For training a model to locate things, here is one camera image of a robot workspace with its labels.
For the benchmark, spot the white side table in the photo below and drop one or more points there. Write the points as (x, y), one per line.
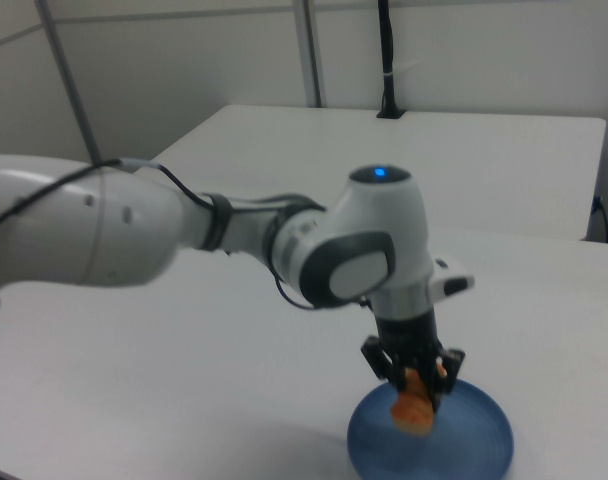
(434, 165)

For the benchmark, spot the blue round plate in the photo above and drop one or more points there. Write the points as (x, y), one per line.
(464, 435)

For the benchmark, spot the black camera pole with base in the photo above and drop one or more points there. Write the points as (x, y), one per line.
(387, 60)

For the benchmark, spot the grey metal partition post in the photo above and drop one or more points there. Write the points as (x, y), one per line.
(66, 80)
(311, 50)

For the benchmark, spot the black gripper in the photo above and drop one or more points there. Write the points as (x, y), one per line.
(409, 335)

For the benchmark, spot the orange glazed bread piece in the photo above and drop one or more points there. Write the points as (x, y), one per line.
(413, 407)

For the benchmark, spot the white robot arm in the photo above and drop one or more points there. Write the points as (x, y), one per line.
(109, 225)

